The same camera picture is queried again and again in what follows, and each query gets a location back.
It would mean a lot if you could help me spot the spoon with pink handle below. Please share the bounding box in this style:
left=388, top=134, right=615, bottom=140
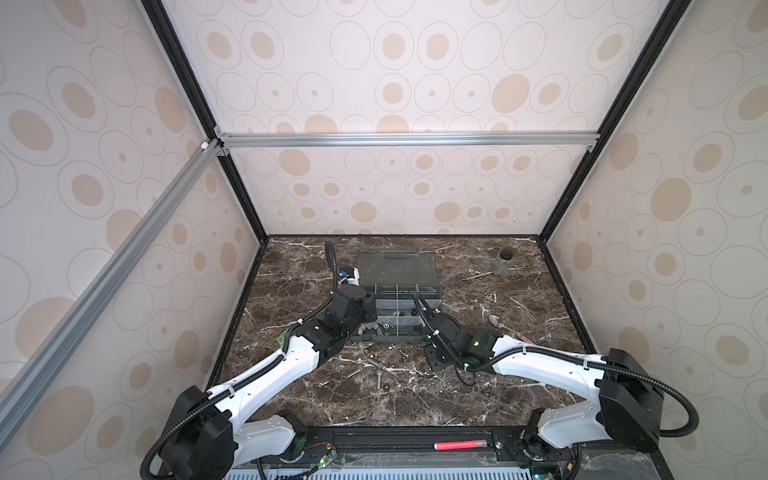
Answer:
left=488, top=314, right=533, bottom=344

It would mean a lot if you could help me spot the horizontal aluminium frame bar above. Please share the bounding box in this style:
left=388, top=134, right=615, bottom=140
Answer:
left=221, top=131, right=600, bottom=148

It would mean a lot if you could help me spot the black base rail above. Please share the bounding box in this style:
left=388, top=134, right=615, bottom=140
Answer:
left=157, top=424, right=674, bottom=480

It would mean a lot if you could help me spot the diagonal aluminium frame bar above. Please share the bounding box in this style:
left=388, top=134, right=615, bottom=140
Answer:
left=1, top=139, right=221, bottom=448

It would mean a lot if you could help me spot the green packet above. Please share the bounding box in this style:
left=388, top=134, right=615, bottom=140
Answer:
left=275, top=332, right=287, bottom=350

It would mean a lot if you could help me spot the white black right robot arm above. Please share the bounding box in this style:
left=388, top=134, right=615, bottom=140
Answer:
left=413, top=293, right=700, bottom=461

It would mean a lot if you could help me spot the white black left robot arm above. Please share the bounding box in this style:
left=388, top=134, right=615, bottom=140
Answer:
left=139, top=242, right=375, bottom=479

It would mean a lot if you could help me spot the clear grey compartment organizer box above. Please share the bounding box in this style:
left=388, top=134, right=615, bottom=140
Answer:
left=351, top=250, right=442, bottom=344

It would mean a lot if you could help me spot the red marker pen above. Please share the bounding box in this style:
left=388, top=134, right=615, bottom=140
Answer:
left=433, top=439, right=488, bottom=451

